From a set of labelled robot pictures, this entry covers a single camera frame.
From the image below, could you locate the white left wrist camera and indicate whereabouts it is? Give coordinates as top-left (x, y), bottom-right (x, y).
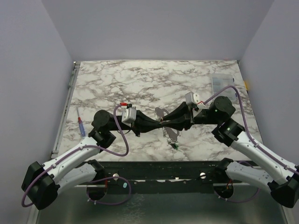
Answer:
top-left (121, 103), bottom-right (137, 124)

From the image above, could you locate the clear plastic screw organizer box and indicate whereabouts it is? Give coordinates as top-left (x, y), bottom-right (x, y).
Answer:
top-left (211, 74), bottom-right (235, 94)

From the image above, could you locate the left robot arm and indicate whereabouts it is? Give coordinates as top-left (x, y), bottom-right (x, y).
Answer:
top-left (21, 108), bottom-right (162, 210)

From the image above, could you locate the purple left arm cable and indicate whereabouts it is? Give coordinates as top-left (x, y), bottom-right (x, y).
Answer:
top-left (21, 104), bottom-right (130, 207)

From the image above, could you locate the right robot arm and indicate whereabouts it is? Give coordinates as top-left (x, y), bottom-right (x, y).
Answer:
top-left (161, 96), bottom-right (299, 208)

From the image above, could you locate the green key tag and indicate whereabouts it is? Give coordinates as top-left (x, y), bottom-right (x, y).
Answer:
top-left (171, 143), bottom-right (178, 150)

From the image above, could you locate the red blue screwdriver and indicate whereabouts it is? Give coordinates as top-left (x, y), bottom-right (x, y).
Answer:
top-left (76, 107), bottom-right (86, 137)

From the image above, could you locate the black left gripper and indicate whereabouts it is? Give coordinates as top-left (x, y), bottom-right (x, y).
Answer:
top-left (109, 110), bottom-right (161, 137)

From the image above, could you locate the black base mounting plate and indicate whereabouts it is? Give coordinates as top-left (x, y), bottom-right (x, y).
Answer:
top-left (77, 161), bottom-right (243, 194)

